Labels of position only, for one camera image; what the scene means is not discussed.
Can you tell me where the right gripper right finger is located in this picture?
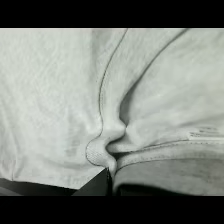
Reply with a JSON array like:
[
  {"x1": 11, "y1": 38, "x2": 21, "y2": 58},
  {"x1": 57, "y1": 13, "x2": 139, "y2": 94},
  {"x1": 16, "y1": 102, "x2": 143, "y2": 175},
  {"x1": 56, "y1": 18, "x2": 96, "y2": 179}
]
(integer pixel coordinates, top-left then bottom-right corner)
[{"x1": 108, "y1": 169, "x2": 115, "y2": 197}]

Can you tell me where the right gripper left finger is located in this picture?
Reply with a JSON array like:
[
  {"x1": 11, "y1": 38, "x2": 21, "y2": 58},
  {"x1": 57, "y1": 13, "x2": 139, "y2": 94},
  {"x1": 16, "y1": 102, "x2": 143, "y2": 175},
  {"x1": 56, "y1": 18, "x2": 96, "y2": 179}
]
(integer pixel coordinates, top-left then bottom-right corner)
[{"x1": 71, "y1": 167, "x2": 109, "y2": 197}]

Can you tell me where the white T-shirt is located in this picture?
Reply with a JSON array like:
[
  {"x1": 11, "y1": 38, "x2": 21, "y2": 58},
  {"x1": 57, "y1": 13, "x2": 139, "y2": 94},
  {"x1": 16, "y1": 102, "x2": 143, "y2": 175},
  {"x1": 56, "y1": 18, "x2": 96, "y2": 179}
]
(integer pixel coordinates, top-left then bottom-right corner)
[{"x1": 0, "y1": 28, "x2": 224, "y2": 197}]

